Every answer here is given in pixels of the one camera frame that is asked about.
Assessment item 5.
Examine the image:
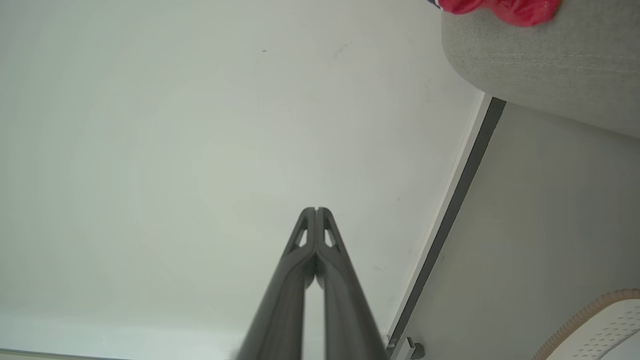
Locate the red jersey with black letters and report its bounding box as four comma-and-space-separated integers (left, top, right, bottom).
434, 0, 563, 27

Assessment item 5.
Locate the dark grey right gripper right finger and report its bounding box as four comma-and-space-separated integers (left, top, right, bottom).
315, 207, 392, 360

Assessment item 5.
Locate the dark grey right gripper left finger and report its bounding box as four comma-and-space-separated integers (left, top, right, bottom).
234, 207, 317, 360

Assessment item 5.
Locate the white metal frame bracket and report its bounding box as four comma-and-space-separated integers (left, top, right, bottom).
404, 337, 426, 360

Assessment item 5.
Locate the dark grey wall baseboard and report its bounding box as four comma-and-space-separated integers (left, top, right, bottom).
384, 93, 507, 360

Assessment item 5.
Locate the white laundry basket tan rim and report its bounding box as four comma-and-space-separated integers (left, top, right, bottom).
531, 288, 640, 360

